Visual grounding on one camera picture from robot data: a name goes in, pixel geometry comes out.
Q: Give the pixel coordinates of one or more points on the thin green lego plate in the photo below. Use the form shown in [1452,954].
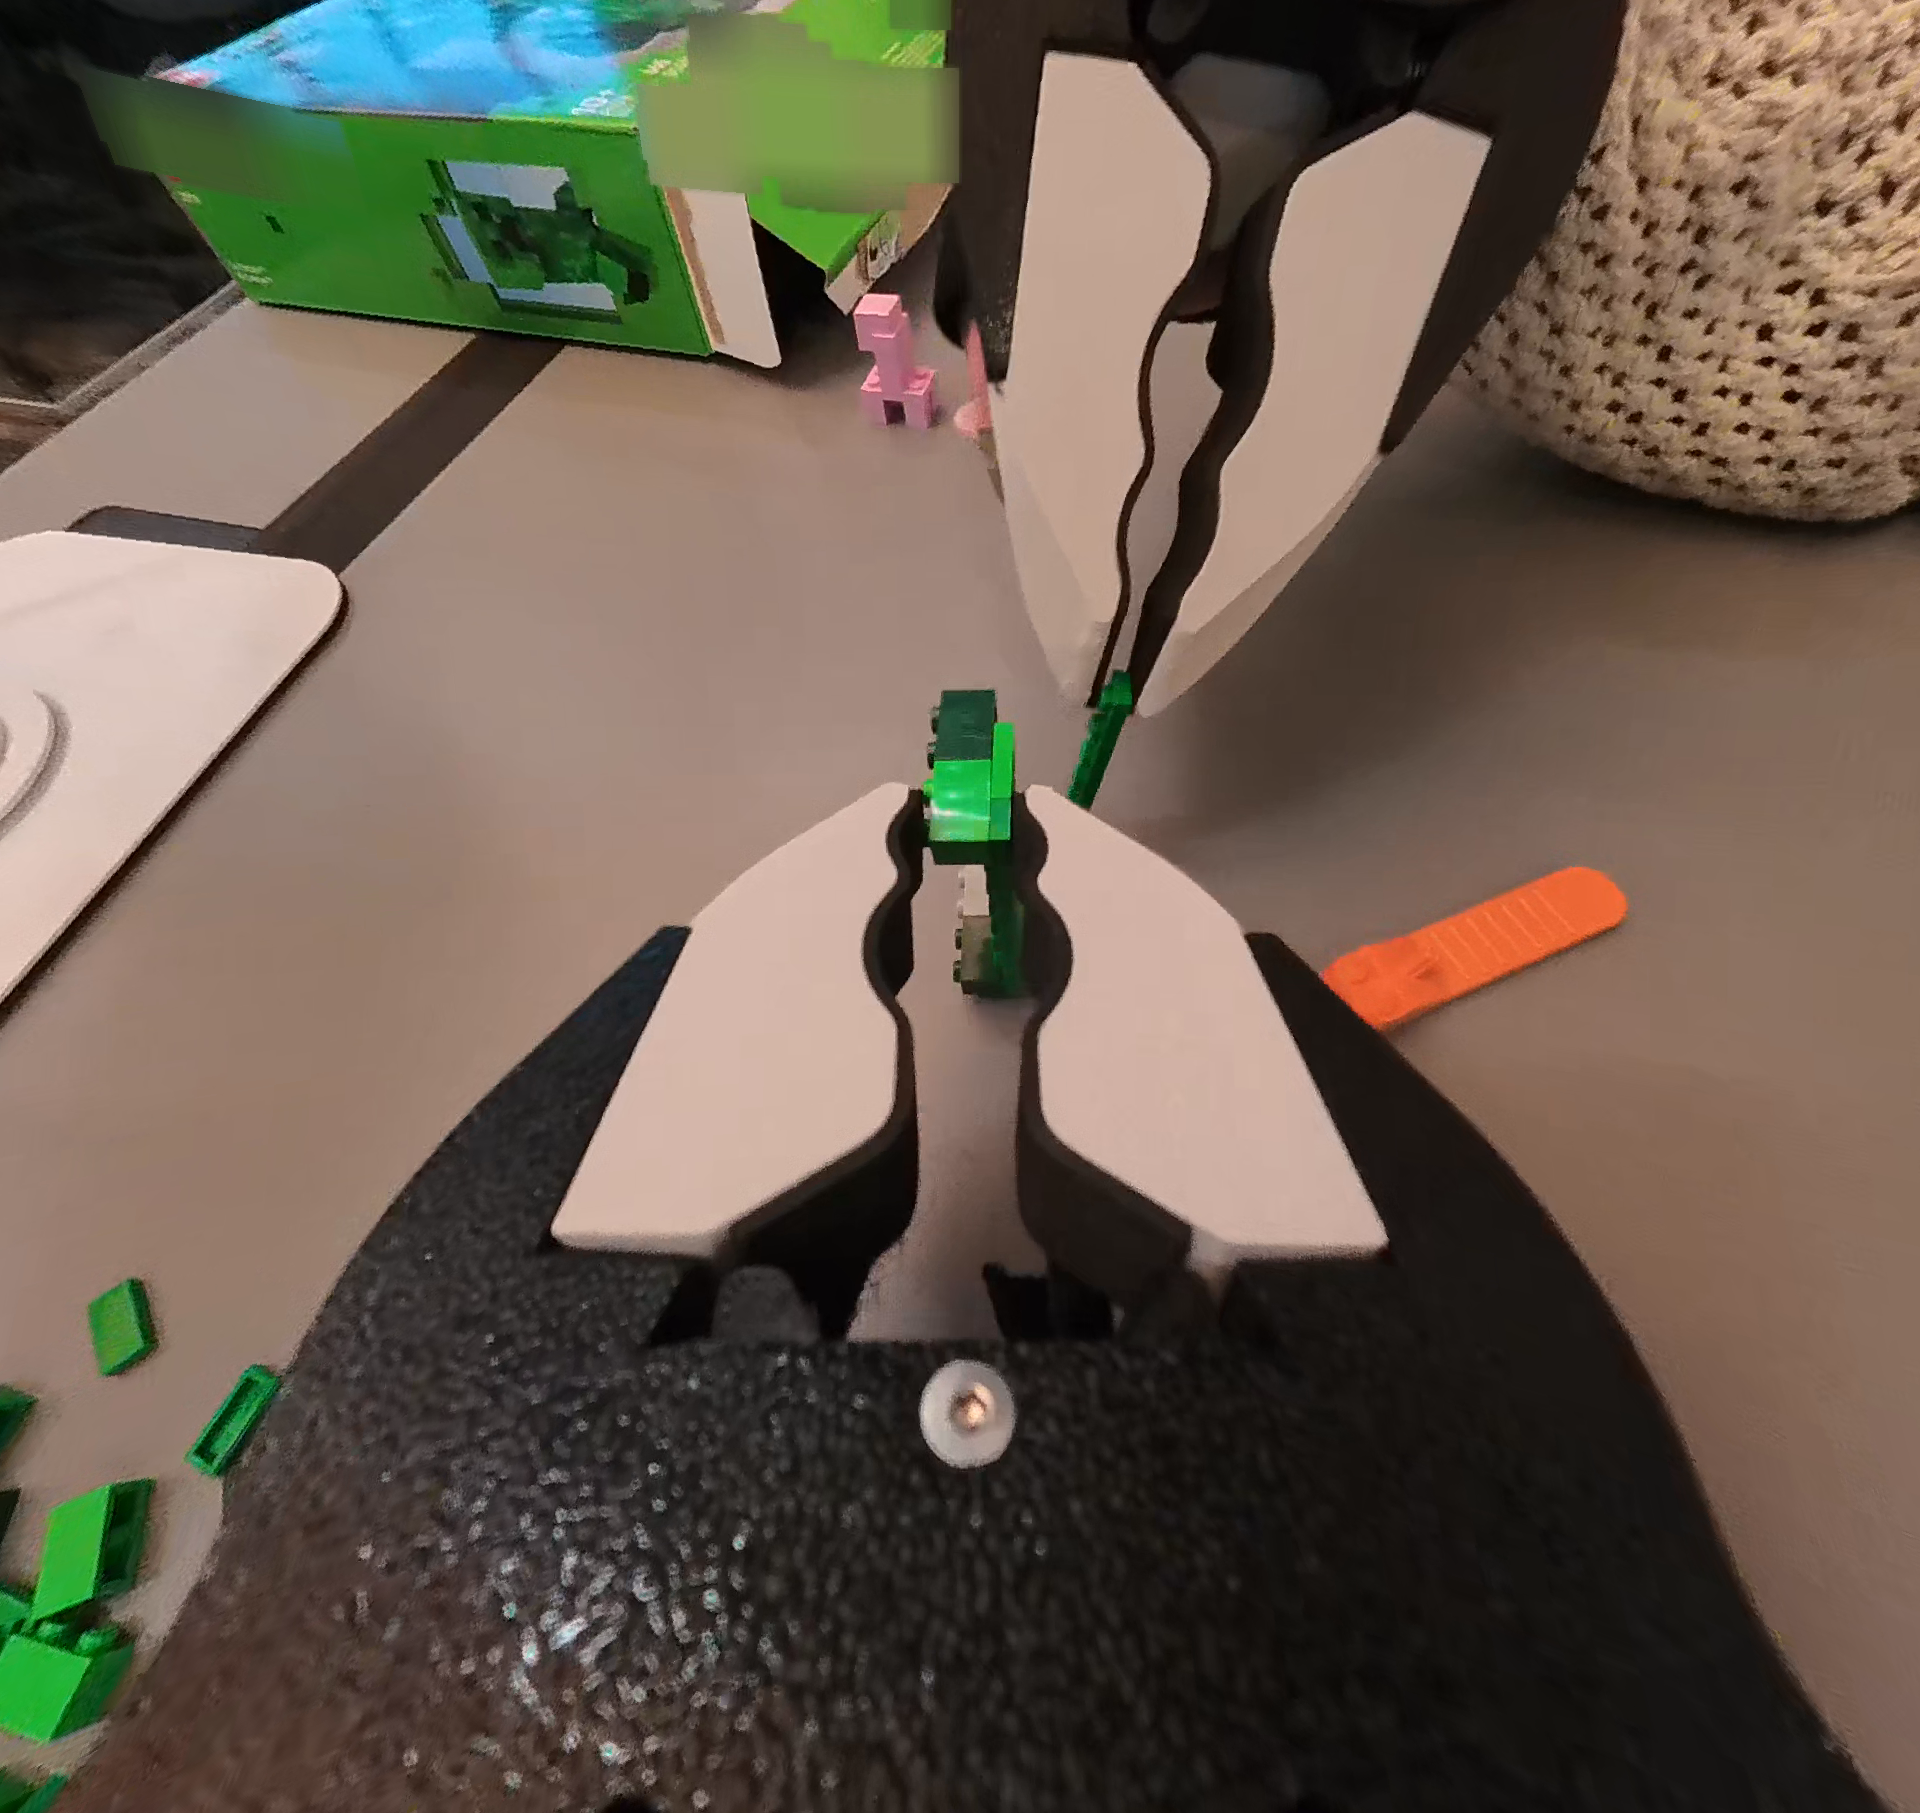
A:
[1095,756]

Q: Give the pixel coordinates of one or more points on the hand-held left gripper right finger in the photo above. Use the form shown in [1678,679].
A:
[1201,1080]

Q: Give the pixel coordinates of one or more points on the green lego box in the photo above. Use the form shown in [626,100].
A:
[302,253]

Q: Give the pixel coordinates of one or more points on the pink lego pig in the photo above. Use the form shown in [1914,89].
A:
[895,344]

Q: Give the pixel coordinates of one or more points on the orange brick separator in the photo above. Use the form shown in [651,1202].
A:
[1472,937]

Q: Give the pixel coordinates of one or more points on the person's right hand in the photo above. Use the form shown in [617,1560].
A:
[977,418]

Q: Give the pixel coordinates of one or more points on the pile of green lego bricks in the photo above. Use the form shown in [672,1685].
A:
[75,1559]

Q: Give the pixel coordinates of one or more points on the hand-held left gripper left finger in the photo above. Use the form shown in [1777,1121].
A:
[735,1064]

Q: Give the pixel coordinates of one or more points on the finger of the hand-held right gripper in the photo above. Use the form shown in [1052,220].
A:
[1350,328]
[1089,344]

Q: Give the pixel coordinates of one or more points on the person's right forearm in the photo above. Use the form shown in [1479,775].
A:
[1726,269]

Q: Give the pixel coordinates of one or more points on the white book stand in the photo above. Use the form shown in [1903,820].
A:
[134,703]

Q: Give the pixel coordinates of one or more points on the green lego assembly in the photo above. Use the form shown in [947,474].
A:
[968,795]

